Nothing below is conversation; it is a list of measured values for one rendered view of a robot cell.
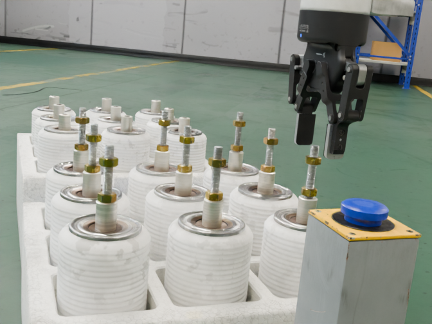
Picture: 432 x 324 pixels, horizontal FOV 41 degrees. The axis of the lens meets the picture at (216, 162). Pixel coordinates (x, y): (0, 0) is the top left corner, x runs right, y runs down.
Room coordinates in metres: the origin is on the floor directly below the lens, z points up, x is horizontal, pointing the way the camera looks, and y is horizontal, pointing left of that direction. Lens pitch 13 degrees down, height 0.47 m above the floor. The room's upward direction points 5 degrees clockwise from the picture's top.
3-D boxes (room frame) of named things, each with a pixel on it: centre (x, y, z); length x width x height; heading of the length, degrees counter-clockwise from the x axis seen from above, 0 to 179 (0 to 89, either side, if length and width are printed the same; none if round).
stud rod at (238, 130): (0.87, -0.03, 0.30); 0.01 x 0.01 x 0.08
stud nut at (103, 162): (0.57, 0.11, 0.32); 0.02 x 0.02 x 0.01; 68
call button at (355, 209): (0.48, -0.13, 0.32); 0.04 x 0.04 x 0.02
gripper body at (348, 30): (0.65, -0.11, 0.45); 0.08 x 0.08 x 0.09
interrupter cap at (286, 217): (0.65, -0.11, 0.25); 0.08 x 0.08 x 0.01
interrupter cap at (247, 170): (0.87, -0.03, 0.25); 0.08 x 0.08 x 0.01
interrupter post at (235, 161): (0.87, -0.03, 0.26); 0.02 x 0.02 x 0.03
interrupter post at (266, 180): (0.76, -0.07, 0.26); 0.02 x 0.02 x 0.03
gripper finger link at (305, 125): (0.68, -0.10, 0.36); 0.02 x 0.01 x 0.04; 111
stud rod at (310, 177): (0.65, -0.11, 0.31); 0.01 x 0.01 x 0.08
